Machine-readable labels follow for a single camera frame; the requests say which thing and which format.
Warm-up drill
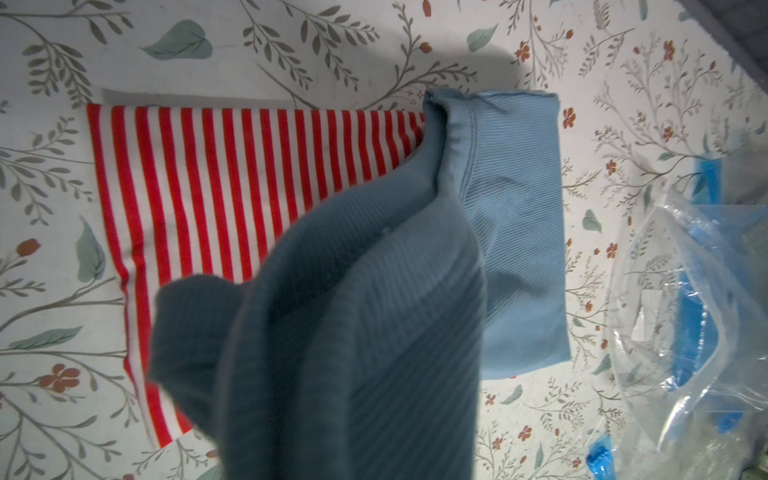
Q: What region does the blue garment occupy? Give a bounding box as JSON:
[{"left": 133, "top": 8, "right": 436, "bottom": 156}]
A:
[{"left": 149, "top": 90, "right": 570, "bottom": 479}]

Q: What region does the red white striped tank top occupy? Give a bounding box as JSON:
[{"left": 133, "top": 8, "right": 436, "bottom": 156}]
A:
[{"left": 86, "top": 104, "right": 425, "bottom": 447}]

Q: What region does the vacuum bag with blue garment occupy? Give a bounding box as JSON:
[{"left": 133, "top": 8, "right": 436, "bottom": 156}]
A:
[{"left": 586, "top": 151, "right": 767, "bottom": 479}]

